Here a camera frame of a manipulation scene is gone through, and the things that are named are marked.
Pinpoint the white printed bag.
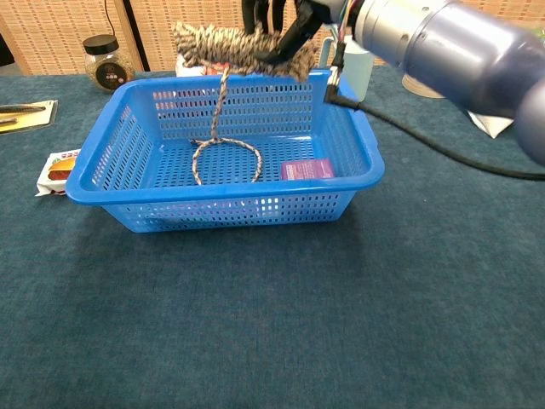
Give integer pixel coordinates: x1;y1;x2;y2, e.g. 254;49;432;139
466;109;515;139

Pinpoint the light blue plastic cup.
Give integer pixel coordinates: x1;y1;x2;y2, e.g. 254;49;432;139
318;36;376;103

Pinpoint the blue perforated plastic basket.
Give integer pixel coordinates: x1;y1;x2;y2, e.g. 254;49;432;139
65;69;386;234

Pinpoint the glass jar black lid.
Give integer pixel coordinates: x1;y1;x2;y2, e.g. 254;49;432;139
82;34;136;94

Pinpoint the small purple box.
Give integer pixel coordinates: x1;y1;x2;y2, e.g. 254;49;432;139
280;158;336;181

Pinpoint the beige bowl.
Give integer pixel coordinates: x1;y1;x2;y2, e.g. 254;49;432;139
402;71;445;100

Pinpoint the razor on yellow card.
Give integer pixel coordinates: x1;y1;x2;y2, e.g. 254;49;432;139
0;100;59;135

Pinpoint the bamboo folding screen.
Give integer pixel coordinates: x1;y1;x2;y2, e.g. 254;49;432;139
0;0;545;77

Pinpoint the burger print snack packet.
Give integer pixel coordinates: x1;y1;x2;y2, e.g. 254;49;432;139
34;148;82;198

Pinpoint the thin black hanging cable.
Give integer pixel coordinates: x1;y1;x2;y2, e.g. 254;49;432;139
104;0;118;37

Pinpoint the dark blue tablecloth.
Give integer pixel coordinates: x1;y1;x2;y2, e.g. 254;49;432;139
0;63;545;409

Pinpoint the braided rope bundle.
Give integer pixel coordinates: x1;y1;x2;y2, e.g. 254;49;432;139
172;21;320;187

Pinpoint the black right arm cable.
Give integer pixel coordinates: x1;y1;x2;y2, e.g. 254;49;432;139
324;25;545;181

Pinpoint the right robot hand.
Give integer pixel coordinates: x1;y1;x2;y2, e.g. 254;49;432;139
241;0;342;66

